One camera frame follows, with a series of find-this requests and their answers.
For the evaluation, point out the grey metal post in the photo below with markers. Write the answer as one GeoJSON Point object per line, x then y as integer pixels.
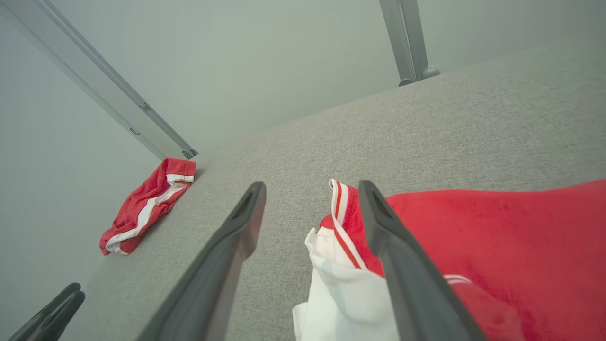
{"type": "Point", "coordinates": [407, 42]}

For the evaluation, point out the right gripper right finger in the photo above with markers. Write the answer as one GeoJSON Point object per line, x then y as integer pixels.
{"type": "Point", "coordinates": [412, 293]}

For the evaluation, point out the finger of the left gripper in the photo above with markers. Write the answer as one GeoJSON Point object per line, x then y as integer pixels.
{"type": "Point", "coordinates": [61, 317]}
{"type": "Point", "coordinates": [42, 312]}

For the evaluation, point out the red basketball jersey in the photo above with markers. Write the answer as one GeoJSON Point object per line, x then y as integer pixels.
{"type": "Point", "coordinates": [497, 246]}

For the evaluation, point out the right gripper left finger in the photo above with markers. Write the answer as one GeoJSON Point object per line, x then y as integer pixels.
{"type": "Point", "coordinates": [213, 284]}

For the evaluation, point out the grey fabric sofa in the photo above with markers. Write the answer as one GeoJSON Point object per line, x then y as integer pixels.
{"type": "Point", "coordinates": [378, 142]}

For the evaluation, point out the grey metal wall rail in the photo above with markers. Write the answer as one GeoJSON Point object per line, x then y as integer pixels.
{"type": "Point", "coordinates": [104, 90]}

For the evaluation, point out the red shorts white trim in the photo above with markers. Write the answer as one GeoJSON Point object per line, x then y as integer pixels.
{"type": "Point", "coordinates": [142, 208]}

